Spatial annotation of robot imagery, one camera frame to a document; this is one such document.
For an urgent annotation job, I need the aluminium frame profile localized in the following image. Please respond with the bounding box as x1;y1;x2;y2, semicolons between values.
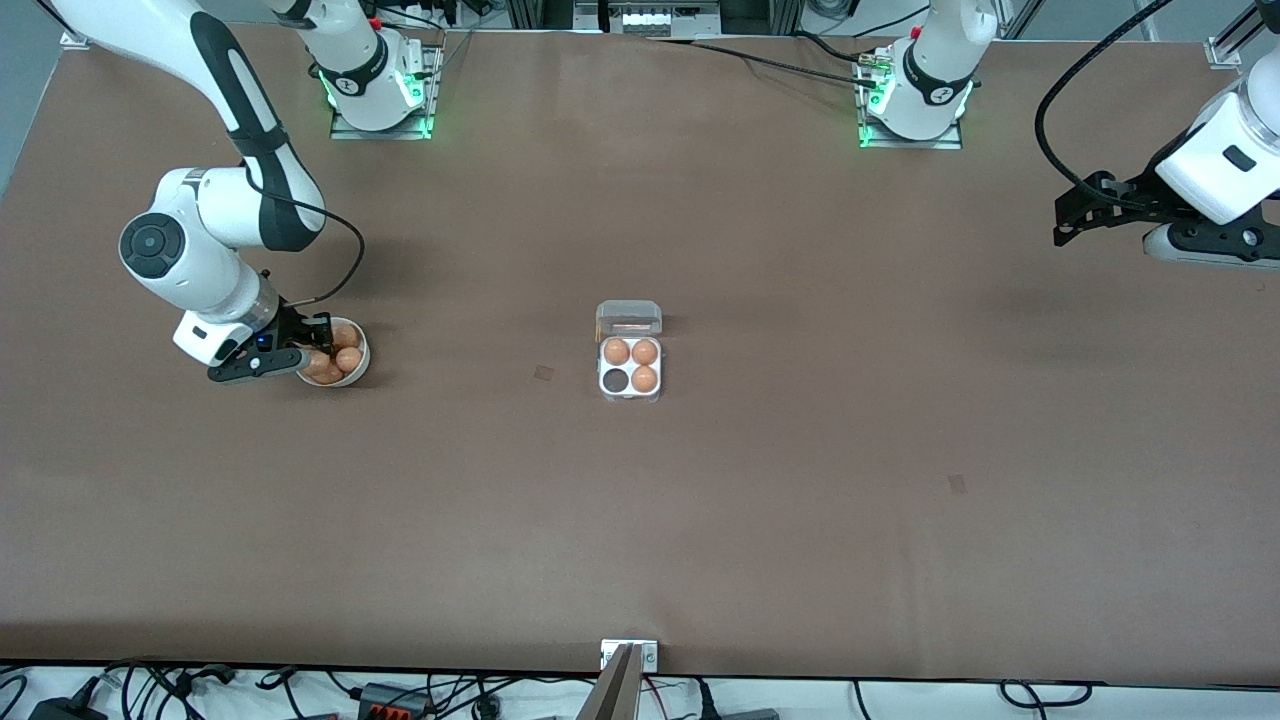
1215;0;1280;61

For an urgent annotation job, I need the black adapter with orange buttons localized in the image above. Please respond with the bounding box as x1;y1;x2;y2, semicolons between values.
357;683;434;720

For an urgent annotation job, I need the looped black cable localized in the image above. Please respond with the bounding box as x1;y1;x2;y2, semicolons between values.
1000;679;1093;707

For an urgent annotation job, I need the small silver bracket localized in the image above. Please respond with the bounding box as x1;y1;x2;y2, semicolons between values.
600;640;660;672

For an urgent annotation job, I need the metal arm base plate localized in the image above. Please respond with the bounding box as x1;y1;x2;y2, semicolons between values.
330;45;444;141
857;50;964;151

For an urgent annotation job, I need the black power plug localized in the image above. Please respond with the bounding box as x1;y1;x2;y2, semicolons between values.
28;695;109;720

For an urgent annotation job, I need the tangled black cable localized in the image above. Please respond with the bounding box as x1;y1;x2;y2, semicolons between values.
98;658;239;701

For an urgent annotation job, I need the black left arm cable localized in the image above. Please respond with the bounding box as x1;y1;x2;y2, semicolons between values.
1033;0;1186;211

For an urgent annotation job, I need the grey power strip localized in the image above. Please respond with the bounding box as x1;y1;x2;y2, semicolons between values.
575;0;723;38

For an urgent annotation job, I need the grey camera mount beam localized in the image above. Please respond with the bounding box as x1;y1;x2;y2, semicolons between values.
578;643;647;720

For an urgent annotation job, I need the thin black cable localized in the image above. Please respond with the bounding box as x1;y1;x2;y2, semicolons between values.
648;38;881;89
795;32;876;63

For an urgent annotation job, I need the clear plastic egg box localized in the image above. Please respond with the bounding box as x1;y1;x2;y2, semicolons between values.
596;300;664;404

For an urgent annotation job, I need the white ceramic bowl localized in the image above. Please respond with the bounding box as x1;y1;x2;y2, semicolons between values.
296;316;372;389

